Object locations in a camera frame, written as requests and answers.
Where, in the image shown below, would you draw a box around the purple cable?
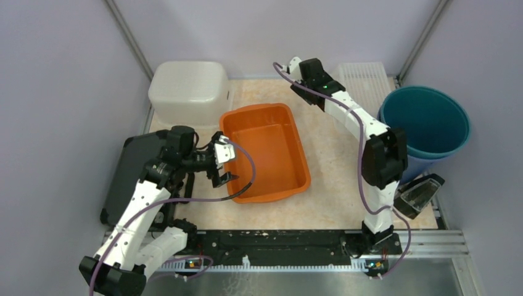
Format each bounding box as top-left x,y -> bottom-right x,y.
89,139 -> 257,296
273,62 -> 413,279

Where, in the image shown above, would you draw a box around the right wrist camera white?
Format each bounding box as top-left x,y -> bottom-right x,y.
285,56 -> 302,81

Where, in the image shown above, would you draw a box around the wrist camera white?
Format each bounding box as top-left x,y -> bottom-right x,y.
213,135 -> 236,167
285,56 -> 302,81

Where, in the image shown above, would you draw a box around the blue bucket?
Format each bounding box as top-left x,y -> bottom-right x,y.
400,155 -> 435,184

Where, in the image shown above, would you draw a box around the black case on left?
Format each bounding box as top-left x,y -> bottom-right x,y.
100,129 -> 168,227

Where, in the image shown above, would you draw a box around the translucent white plastic tub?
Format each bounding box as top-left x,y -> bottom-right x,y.
148,61 -> 234,128

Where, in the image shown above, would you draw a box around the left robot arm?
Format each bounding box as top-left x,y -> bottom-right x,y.
79,126 -> 248,295

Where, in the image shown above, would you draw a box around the orange plastic tub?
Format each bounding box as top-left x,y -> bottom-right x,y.
220,103 -> 311,204

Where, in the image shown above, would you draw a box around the teal bucket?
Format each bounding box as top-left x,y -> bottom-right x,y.
378,86 -> 471,160

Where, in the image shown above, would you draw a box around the white perforated basket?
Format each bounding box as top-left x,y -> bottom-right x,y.
332,62 -> 394,138

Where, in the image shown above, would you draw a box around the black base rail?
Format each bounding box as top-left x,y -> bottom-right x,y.
180,230 -> 403,266

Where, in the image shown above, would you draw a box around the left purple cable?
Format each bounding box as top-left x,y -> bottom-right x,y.
89,139 -> 257,296

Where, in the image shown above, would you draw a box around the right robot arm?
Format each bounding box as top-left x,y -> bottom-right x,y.
281,57 -> 408,254

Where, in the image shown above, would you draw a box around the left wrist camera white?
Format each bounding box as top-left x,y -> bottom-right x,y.
213,135 -> 236,167

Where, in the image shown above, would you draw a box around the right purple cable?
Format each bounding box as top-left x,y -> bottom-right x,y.
273,62 -> 413,279

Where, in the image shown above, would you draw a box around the small black clear box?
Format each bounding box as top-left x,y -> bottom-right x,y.
394,173 -> 446,220

